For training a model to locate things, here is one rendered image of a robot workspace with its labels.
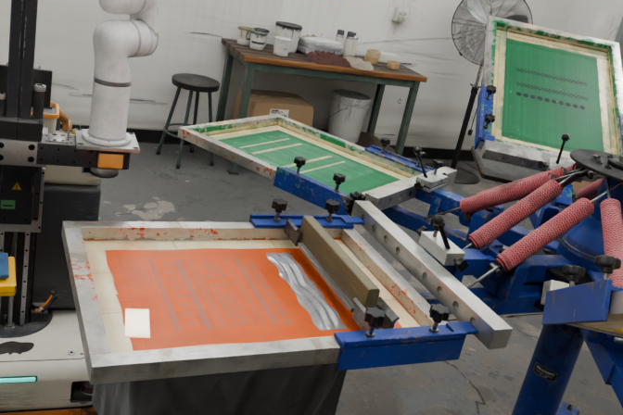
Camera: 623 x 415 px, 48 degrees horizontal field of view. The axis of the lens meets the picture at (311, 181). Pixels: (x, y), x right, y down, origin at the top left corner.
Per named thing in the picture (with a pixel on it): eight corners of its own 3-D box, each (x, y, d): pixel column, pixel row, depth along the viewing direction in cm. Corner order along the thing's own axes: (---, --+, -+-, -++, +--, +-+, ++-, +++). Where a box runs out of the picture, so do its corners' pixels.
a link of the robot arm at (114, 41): (82, 78, 178) (87, 15, 172) (120, 75, 188) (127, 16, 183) (108, 88, 173) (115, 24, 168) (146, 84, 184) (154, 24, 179)
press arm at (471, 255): (431, 277, 178) (436, 259, 177) (419, 265, 183) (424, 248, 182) (484, 275, 186) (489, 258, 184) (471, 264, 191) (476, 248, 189)
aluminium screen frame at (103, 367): (89, 385, 120) (92, 367, 119) (61, 234, 169) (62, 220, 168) (459, 352, 154) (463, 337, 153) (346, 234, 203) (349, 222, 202)
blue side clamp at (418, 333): (338, 371, 140) (345, 342, 138) (328, 357, 145) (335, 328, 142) (458, 359, 153) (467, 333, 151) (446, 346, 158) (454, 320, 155)
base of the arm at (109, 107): (81, 125, 191) (85, 70, 186) (127, 129, 196) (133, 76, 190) (82, 144, 177) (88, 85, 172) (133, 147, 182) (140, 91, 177)
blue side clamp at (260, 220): (251, 245, 187) (256, 221, 185) (246, 236, 191) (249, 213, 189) (349, 244, 200) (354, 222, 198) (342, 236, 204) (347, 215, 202)
